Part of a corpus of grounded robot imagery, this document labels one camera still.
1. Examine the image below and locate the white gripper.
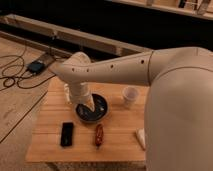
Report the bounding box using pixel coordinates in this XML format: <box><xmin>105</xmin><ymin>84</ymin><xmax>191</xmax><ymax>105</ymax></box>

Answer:
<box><xmin>69</xmin><ymin>83</ymin><xmax>94</xmax><ymax>110</ymax></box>

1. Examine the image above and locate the dark ceramic bowl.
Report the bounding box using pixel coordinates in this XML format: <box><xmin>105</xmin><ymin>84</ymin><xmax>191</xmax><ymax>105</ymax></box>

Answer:
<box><xmin>76</xmin><ymin>94</ymin><xmax>108</xmax><ymax>123</ymax></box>

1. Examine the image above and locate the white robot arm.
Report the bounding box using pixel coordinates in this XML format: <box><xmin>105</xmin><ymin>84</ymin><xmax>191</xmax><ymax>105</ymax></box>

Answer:
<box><xmin>53</xmin><ymin>47</ymin><xmax>213</xmax><ymax>171</ymax></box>

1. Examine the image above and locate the white plastic bottle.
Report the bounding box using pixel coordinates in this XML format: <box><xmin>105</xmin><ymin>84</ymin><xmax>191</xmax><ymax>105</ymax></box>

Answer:
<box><xmin>64</xmin><ymin>84</ymin><xmax>71</xmax><ymax>103</ymax></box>

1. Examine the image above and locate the black rectangular phone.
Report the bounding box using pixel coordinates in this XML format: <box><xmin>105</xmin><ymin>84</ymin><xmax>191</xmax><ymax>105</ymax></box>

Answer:
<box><xmin>60</xmin><ymin>122</ymin><xmax>74</xmax><ymax>147</ymax></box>

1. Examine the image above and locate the brown red snack bar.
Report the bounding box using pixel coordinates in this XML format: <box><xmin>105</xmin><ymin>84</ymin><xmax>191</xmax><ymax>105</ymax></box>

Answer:
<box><xmin>95</xmin><ymin>124</ymin><xmax>104</xmax><ymax>147</ymax></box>

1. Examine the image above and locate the wooden table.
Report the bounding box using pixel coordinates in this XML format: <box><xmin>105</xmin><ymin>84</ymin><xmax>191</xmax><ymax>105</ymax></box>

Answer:
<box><xmin>26</xmin><ymin>78</ymin><xmax>148</xmax><ymax>165</ymax></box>

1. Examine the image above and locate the translucent plastic cup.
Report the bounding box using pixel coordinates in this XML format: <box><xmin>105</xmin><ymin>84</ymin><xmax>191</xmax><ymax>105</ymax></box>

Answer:
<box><xmin>122</xmin><ymin>86</ymin><xmax>139</xmax><ymax>108</ymax></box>

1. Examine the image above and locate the blue power adapter box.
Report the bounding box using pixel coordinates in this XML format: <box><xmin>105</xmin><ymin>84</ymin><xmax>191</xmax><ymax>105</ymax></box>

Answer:
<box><xmin>27</xmin><ymin>61</ymin><xmax>45</xmax><ymax>74</ymax></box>

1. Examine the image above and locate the long wooden shelf frame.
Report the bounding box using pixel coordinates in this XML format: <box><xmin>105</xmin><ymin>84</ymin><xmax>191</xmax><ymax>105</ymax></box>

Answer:
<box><xmin>0</xmin><ymin>14</ymin><xmax>149</xmax><ymax>56</ymax></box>

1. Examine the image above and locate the black floor cable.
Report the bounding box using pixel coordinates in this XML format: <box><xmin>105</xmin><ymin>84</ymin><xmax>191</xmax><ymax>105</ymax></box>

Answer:
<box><xmin>0</xmin><ymin>43</ymin><xmax>64</xmax><ymax>145</ymax></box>

